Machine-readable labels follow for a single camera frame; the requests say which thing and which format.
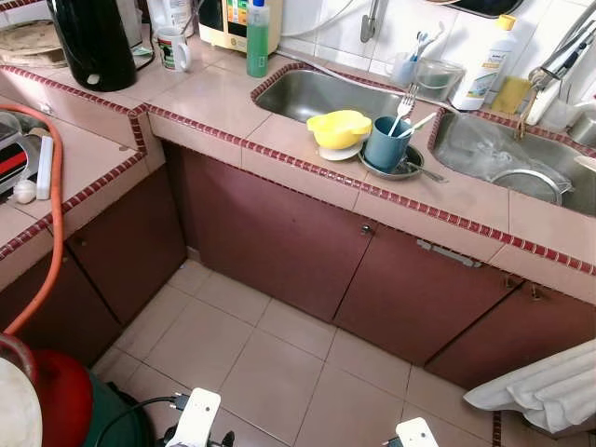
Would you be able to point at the green dish soap bottle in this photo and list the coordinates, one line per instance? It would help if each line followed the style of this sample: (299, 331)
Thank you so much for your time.
(258, 47)

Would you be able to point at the green gas cylinder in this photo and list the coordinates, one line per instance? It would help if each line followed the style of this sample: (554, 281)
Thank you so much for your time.
(116, 419)

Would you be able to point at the black gas stove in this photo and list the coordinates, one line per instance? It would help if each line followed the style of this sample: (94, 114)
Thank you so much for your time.
(14, 149)

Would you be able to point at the steel pot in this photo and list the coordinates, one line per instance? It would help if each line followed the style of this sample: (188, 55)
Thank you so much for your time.
(531, 177)

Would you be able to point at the maroon cabinet door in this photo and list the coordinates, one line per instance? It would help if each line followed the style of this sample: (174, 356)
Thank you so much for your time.
(270, 233)
(521, 340)
(419, 298)
(56, 317)
(130, 242)

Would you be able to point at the steel cup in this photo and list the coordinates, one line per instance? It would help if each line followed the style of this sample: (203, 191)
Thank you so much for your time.
(582, 128)

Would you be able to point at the red gas cylinder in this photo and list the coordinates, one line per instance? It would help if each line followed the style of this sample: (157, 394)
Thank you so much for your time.
(65, 400)

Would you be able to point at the garlic bulb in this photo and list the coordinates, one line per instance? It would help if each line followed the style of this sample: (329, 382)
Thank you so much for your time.
(25, 191)

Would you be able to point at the yellow plastic bowl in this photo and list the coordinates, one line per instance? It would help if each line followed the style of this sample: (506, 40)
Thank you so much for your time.
(340, 126)

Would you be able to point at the blue toothbrush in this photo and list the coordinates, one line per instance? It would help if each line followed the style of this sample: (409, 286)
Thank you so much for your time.
(424, 42)

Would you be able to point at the chrome faucet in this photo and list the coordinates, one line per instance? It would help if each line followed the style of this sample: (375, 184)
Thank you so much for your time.
(559, 60)

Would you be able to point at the blue plastic cup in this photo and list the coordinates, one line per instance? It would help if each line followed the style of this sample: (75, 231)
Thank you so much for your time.
(386, 147)

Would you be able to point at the white printed mug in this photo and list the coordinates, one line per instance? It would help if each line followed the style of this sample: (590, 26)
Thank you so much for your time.
(172, 51)

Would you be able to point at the white round lid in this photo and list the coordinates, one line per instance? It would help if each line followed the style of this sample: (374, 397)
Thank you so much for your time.
(17, 410)

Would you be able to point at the black electric jug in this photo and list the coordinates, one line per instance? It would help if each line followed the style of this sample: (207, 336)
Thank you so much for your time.
(93, 42)

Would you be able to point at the clear tub with green scourer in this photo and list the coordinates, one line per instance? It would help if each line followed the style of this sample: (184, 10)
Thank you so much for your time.
(440, 79)

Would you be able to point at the steel spoon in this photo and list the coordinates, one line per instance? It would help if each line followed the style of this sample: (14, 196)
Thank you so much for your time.
(428, 172)

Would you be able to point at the white rectangular box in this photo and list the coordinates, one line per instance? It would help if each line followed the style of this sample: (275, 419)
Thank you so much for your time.
(45, 168)

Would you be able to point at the steel sink basin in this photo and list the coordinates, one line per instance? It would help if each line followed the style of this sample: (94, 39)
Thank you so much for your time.
(475, 149)
(307, 93)

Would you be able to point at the steel wall pipe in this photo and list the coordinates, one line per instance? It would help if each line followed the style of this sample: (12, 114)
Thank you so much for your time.
(371, 19)

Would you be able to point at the white folded fabric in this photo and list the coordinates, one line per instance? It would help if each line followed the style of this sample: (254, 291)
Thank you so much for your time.
(545, 391)

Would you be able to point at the white bowl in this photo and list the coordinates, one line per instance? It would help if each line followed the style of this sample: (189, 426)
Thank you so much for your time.
(340, 155)

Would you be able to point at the white detergent bottle yellow cap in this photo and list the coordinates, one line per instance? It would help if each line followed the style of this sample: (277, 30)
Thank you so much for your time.
(484, 65)

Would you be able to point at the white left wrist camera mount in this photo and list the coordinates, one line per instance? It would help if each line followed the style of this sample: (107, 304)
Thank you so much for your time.
(196, 419)

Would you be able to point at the steel fork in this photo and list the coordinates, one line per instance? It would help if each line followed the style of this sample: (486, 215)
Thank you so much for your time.
(407, 98)

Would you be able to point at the pale spatula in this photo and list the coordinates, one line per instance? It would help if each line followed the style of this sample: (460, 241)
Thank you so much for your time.
(585, 163)

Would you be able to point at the clear plastic bag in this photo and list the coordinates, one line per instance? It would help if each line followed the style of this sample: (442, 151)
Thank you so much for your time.
(484, 144)

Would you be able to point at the cream water dispenser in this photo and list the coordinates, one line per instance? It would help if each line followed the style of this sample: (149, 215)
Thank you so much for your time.
(219, 23)

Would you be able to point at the woven basket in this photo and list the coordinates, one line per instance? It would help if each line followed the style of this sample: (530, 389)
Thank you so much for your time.
(28, 42)

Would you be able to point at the thick mustard yellow sponge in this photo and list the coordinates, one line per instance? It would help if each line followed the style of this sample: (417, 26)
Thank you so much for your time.
(510, 95)

